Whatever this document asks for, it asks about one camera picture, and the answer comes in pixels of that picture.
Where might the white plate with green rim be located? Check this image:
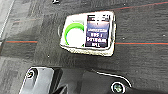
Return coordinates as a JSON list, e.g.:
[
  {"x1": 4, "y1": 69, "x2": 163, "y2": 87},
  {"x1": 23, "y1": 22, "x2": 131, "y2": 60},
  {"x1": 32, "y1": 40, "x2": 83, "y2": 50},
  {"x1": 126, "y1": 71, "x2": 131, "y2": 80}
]
[{"x1": 63, "y1": 21, "x2": 87, "y2": 48}]

